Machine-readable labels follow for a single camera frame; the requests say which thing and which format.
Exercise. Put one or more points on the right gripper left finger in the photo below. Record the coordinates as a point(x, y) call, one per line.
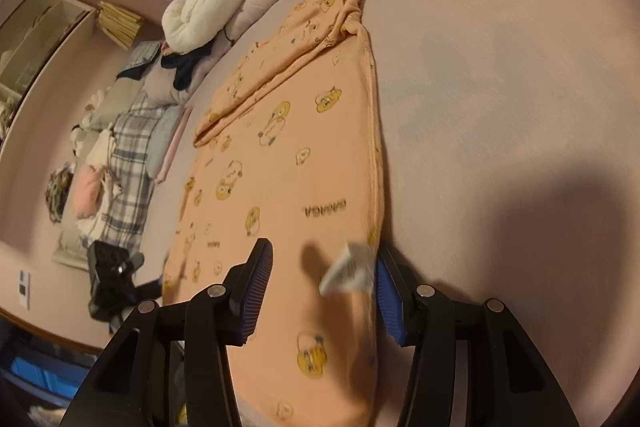
point(221, 316)

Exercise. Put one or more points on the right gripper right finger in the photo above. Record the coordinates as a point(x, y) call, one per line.
point(418, 315)

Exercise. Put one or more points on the peach cartoon print garment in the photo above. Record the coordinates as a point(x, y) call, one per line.
point(289, 150)

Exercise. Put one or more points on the dark clothing item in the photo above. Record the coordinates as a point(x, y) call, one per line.
point(183, 65)

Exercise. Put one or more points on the plaid grey pillow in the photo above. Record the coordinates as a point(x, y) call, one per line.
point(125, 219)

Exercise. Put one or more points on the yellow book stack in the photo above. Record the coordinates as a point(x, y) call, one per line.
point(118, 24)

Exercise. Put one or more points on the white shelf unit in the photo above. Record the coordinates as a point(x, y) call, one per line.
point(30, 36)

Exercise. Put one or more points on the white wall socket plate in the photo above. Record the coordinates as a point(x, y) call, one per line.
point(24, 289)

